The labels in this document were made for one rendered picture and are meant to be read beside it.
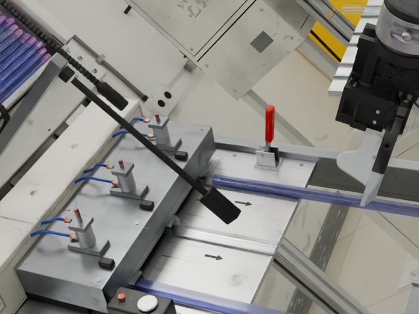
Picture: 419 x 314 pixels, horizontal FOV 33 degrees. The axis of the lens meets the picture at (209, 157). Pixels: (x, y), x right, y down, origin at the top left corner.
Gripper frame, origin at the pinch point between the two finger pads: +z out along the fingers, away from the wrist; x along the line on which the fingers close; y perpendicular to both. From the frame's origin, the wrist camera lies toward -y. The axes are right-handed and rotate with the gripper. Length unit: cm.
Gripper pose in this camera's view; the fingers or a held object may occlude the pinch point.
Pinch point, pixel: (380, 171)
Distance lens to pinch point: 95.5
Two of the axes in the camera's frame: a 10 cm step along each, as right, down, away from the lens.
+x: -3.9, 6.1, -6.9
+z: -0.8, 7.2, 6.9
